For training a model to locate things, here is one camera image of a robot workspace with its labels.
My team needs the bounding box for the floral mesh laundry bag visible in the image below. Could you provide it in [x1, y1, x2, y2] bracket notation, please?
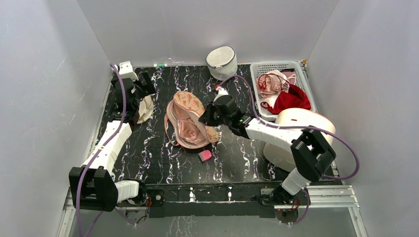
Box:
[164, 91, 219, 146]

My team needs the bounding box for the pink satin bra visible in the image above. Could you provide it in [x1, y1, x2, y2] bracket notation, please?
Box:
[166, 100, 208, 149]

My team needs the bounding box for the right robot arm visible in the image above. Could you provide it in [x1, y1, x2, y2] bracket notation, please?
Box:
[199, 95, 336, 204]

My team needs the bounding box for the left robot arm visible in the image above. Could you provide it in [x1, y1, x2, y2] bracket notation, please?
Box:
[69, 72, 156, 212]

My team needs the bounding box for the cream round laundry bag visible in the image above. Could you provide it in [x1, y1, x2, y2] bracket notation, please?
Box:
[137, 95, 154, 124]

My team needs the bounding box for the white cylindrical mesh laundry bag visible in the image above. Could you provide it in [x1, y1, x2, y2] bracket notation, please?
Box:
[206, 46, 238, 81]

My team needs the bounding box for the red bra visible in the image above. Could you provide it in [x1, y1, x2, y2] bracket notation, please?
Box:
[260, 84, 311, 115]

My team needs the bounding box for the large cream cylindrical bag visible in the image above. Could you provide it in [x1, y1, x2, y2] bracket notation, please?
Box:
[263, 108, 335, 172]

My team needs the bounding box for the green white small tube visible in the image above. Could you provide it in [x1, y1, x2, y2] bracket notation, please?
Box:
[153, 64, 168, 68]

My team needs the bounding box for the pink and grey stamp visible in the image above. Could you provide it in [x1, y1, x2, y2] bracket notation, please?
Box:
[198, 150, 212, 163]

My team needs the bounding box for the white plastic basket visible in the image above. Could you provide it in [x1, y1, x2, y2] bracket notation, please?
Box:
[250, 60, 317, 121]

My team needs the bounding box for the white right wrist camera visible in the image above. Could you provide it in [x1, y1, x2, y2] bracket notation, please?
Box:
[213, 85, 229, 102]

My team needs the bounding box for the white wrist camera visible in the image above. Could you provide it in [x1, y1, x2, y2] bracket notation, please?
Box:
[119, 61, 139, 81]
[213, 85, 229, 102]

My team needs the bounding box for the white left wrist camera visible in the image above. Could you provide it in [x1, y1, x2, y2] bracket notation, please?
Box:
[119, 61, 139, 81]

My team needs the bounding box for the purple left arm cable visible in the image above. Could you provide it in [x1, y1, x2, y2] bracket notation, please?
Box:
[76, 63, 138, 237]

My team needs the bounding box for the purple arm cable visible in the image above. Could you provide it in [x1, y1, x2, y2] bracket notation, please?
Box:
[214, 74, 360, 226]
[76, 63, 138, 237]

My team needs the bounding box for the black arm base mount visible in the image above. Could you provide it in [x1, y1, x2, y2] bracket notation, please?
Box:
[116, 183, 300, 223]

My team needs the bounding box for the aluminium frame rail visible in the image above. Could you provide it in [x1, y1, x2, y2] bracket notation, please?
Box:
[57, 185, 368, 237]

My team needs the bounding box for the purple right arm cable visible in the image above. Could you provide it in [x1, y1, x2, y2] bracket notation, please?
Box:
[214, 74, 360, 226]

